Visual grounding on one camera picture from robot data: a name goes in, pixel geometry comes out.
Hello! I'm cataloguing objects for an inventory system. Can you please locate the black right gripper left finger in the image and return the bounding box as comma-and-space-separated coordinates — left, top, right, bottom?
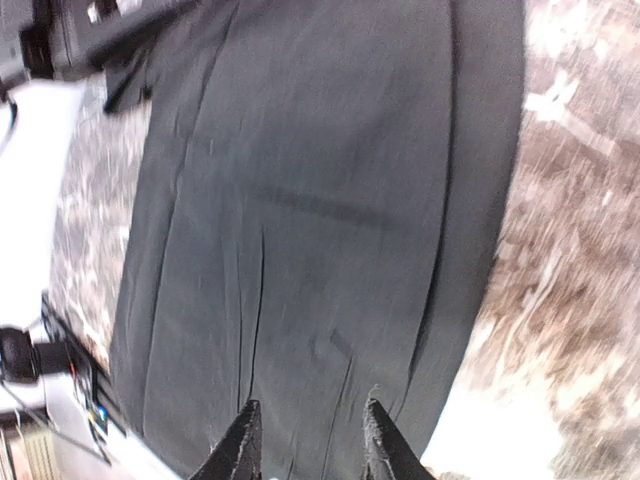
190, 400, 262, 480

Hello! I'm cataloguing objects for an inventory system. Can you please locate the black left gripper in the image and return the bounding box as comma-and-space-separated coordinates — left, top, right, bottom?
19, 0, 191, 76

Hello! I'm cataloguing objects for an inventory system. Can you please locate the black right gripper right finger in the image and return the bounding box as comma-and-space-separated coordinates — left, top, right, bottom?
363, 398, 435, 480

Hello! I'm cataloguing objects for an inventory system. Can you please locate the black long sleeve shirt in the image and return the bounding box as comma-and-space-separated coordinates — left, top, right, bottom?
105, 1, 525, 479

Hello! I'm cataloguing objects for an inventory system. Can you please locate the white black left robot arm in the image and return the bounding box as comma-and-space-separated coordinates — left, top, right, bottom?
1, 21, 192, 369

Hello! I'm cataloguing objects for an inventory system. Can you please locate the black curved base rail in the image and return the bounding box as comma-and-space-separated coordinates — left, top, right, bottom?
41, 291, 128, 434

